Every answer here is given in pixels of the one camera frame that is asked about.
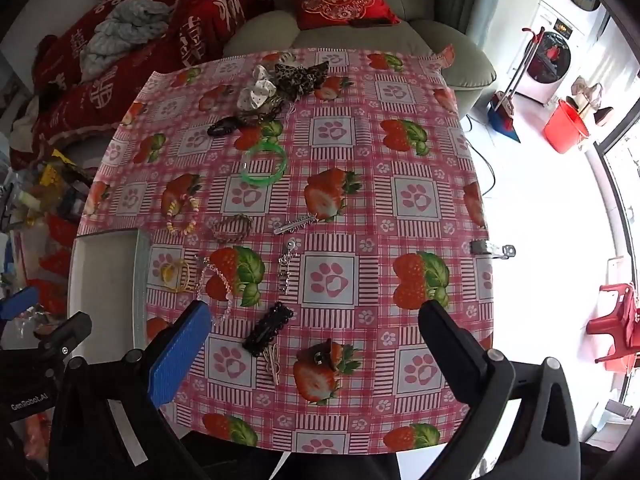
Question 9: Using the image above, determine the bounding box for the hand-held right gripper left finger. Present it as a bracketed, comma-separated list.
[49, 301, 213, 480]

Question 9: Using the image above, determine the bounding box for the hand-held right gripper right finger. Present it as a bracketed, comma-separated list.
[417, 300, 581, 480]

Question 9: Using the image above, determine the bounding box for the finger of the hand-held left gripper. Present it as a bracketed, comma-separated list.
[0, 287, 40, 321]
[37, 311, 93, 361]

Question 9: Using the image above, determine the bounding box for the white tray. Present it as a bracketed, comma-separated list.
[67, 229, 151, 361]

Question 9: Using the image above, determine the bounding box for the yellow bracelet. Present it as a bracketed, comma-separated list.
[159, 259, 193, 295]

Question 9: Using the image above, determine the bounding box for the silver hairpin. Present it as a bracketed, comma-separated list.
[262, 344, 283, 386]

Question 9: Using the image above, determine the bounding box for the colourful beaded bracelet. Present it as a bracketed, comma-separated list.
[165, 195, 201, 236]

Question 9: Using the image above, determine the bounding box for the brown braided bracelet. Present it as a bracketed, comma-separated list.
[212, 214, 253, 242]

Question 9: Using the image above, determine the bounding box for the green bangle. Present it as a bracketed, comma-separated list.
[240, 142, 288, 187]

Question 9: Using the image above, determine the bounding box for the pile of red packets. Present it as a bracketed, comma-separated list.
[15, 215, 81, 316]

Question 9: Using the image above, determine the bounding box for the black lace hair clip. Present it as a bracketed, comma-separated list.
[242, 302, 296, 358]

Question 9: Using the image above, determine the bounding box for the metal table clamp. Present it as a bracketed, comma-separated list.
[470, 240, 518, 261]

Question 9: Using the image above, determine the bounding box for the pile of cluttered boxes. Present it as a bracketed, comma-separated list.
[0, 150, 101, 241]

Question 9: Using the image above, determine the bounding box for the strawberry printed pink tablecloth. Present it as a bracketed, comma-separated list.
[75, 47, 496, 456]

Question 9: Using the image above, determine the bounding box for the silver hair clip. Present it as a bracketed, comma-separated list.
[272, 214, 321, 236]

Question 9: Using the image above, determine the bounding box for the red plastic stool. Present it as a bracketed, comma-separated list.
[585, 284, 640, 371]

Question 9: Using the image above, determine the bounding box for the blue dustpan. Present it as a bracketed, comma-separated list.
[487, 92, 521, 143]

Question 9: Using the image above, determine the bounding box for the red bucket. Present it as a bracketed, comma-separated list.
[544, 99, 591, 155]

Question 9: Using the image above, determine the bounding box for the white dotted scrunchie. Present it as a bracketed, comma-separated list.
[236, 65, 278, 112]

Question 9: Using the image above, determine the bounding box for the pair of shoes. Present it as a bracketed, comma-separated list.
[572, 77, 616, 128]

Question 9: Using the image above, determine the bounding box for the grey knitted cloth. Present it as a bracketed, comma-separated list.
[80, 0, 176, 78]

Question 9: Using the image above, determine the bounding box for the red mop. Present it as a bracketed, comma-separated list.
[505, 25, 548, 111]

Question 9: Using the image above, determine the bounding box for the leopard print scrunchie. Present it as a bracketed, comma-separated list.
[272, 52, 333, 101]

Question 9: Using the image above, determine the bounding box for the white washing machine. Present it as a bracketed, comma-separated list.
[515, 0, 611, 106]

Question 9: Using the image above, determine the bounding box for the grey-green sofa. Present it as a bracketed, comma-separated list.
[222, 0, 498, 111]

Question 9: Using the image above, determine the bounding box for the red printed pillow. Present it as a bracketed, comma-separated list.
[175, 0, 276, 66]

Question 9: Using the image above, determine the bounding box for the clear crystal bracelet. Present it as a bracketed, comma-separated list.
[192, 255, 236, 326]

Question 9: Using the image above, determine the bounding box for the silver chain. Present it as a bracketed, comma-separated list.
[277, 240, 298, 295]

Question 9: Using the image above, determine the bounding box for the dark chain bracelet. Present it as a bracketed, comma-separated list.
[250, 100, 296, 123]

